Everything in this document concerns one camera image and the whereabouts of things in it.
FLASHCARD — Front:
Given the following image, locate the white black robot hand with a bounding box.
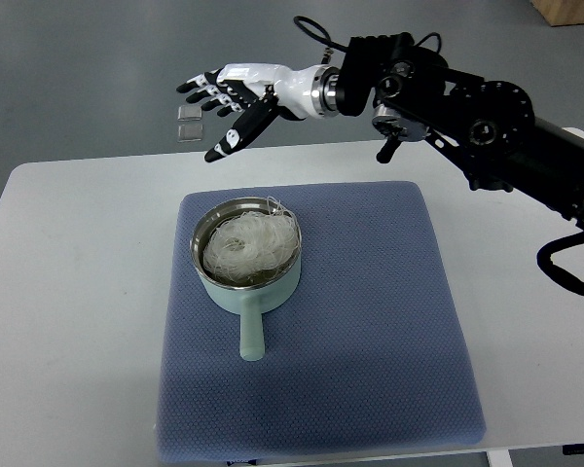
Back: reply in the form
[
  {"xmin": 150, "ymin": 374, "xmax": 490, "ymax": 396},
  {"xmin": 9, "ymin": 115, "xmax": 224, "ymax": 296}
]
[{"xmin": 176, "ymin": 63, "xmax": 338, "ymax": 162}]

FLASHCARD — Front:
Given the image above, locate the white vermicelli nest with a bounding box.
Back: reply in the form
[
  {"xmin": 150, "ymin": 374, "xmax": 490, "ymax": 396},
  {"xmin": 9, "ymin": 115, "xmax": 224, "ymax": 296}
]
[{"xmin": 202, "ymin": 198, "xmax": 301, "ymax": 287}]

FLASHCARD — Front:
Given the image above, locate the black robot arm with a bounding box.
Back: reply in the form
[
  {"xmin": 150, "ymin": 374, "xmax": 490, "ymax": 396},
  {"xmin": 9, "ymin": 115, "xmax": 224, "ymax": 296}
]
[{"xmin": 317, "ymin": 33, "xmax": 584, "ymax": 297}]

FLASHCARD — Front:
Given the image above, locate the mint green steel pot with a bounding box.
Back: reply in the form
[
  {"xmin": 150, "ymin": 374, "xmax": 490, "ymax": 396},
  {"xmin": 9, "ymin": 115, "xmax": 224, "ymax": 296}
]
[{"xmin": 190, "ymin": 197, "xmax": 302, "ymax": 362}]

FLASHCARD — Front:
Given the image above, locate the upper floor metal plate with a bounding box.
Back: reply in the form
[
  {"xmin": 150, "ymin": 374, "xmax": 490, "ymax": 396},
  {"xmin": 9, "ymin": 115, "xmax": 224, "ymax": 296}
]
[{"xmin": 177, "ymin": 104, "xmax": 202, "ymax": 122}]

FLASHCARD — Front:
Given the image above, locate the blue textured mat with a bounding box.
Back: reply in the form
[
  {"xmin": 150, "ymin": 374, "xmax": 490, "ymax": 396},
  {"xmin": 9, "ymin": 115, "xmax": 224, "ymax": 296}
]
[{"xmin": 157, "ymin": 181, "xmax": 486, "ymax": 464}]

